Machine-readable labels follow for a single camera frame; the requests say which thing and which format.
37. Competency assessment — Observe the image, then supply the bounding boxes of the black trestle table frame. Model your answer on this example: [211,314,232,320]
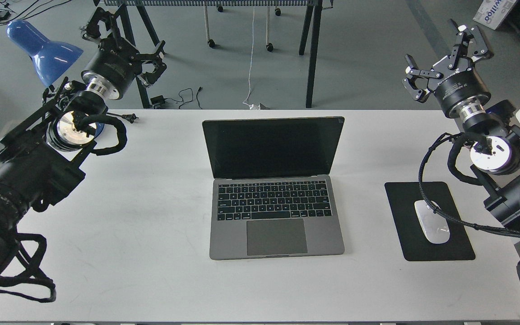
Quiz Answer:
[93,0,325,108]

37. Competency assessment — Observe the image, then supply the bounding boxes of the black power adapter cable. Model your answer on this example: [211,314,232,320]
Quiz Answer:
[150,86,204,110]

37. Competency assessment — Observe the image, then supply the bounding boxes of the grey laptop notebook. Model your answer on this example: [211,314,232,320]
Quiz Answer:
[202,116,345,260]

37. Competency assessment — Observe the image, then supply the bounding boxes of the blue desk lamp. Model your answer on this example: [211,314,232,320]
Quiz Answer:
[6,19,106,140]

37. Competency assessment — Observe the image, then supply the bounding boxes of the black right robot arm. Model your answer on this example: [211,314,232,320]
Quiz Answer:
[402,20,520,239]

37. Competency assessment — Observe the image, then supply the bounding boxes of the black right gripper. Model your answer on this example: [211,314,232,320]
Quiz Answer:
[402,19,495,119]

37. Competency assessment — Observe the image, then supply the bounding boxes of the white cardboard box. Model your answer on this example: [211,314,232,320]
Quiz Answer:
[473,0,518,30]

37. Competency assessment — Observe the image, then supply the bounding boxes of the white hanging cable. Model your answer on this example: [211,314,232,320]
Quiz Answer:
[242,5,270,111]

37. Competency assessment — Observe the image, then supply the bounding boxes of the black lamp power plug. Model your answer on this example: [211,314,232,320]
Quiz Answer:
[107,112,139,124]

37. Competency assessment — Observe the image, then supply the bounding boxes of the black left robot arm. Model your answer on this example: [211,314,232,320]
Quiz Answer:
[0,0,167,303]

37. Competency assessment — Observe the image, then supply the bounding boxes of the white rolling cart legs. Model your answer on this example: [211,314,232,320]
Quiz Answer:
[204,4,283,55]

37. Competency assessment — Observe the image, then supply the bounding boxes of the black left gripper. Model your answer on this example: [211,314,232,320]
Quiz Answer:
[80,7,168,101]

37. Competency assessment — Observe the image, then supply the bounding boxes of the white computer mouse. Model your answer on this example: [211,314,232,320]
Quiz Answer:
[413,200,450,244]

